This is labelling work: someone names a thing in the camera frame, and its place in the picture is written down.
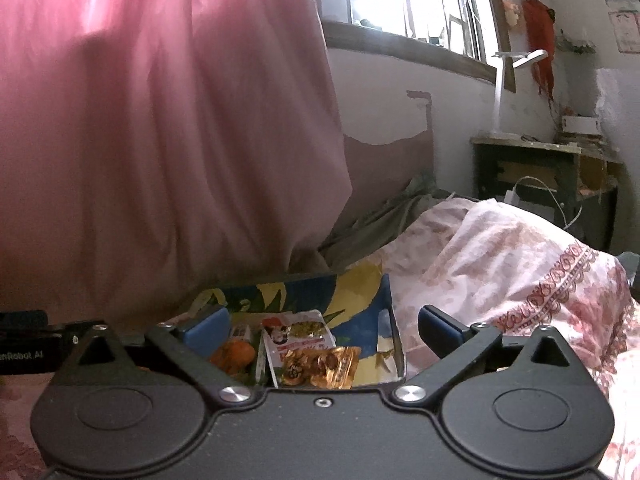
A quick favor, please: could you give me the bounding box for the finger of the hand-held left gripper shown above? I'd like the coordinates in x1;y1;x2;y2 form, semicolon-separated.
46;320;108;346

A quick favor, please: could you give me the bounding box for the printed cardboard box tray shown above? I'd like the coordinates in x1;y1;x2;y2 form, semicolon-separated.
187;272;407;389

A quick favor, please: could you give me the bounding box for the white desk lamp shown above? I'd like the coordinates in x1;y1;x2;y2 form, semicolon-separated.
492;49;549;139

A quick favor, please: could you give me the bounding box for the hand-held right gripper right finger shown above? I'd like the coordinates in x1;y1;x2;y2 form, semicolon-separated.
391;305;598;407

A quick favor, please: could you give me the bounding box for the white snack packet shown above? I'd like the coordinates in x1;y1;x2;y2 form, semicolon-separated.
261;310;337;387

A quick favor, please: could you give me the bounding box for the small doll ornament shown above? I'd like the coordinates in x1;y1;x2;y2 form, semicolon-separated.
502;0;524;29

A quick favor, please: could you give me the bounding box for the orange snack packet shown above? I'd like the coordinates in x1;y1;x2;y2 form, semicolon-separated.
209;339;257;377

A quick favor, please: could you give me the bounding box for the window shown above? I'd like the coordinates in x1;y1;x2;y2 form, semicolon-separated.
307;0;517;95

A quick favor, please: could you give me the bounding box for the gold snack packet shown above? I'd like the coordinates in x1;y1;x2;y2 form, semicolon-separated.
279;345;362;390

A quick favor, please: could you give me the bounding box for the white box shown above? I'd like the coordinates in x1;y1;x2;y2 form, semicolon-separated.
561;115;601;135

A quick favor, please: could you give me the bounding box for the grey-green cloth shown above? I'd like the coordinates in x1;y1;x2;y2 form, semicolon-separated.
319;172;470;272

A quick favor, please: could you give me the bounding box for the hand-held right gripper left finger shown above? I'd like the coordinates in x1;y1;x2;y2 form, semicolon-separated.
47;305;256;407

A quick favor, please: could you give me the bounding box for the wall paper sheet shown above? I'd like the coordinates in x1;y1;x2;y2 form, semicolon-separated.
600;0;640;54

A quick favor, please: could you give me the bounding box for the white cable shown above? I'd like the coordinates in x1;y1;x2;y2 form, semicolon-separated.
505;176;584;229

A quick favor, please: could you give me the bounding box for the pink pillow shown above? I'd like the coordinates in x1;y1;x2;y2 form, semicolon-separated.
0;0;353;333

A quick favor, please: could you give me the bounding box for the dark wooden desk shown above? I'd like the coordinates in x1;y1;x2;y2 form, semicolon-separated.
470;132;626;252

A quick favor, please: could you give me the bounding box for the floral pink blanket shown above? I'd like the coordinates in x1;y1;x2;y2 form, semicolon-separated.
0;197;640;480

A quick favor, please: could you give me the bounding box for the red-orange hanging decoration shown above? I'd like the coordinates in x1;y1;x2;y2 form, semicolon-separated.
520;0;558;107

